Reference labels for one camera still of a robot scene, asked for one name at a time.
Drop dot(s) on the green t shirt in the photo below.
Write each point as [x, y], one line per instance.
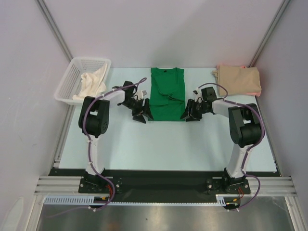
[167, 98]

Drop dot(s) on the aluminium front rail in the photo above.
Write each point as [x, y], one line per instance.
[62, 185]

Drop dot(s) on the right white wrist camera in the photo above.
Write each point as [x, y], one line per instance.
[198, 95]

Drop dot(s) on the left aluminium corner post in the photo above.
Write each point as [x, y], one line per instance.
[54, 28]

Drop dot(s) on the cream t shirt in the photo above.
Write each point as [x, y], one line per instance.
[92, 84]

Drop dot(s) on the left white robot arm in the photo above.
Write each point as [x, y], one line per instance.
[95, 113]

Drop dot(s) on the white plastic basket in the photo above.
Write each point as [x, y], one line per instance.
[70, 83]

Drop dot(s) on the left grey cable duct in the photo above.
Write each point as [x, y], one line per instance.
[76, 200]

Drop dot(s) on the folded tan t shirt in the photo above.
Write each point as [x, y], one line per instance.
[238, 80]

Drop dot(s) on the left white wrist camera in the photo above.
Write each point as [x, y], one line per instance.
[139, 95]

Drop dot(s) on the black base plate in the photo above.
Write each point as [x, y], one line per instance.
[94, 184]
[228, 186]

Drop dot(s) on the aluminium corner post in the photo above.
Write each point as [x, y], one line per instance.
[54, 28]
[270, 31]

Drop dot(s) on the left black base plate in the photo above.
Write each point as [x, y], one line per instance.
[94, 184]

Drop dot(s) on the right aluminium corner post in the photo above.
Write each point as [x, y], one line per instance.
[270, 31]

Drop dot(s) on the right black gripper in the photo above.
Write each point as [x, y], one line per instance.
[194, 110]

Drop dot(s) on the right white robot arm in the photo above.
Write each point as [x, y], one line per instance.
[245, 126]

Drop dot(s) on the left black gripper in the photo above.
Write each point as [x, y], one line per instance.
[136, 115]

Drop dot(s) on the grey cable duct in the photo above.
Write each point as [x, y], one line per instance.
[228, 199]
[76, 200]

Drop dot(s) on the right grey cable duct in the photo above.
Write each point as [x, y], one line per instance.
[228, 199]

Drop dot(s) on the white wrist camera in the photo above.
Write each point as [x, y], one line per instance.
[139, 95]
[198, 95]

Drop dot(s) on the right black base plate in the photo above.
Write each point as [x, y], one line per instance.
[228, 186]

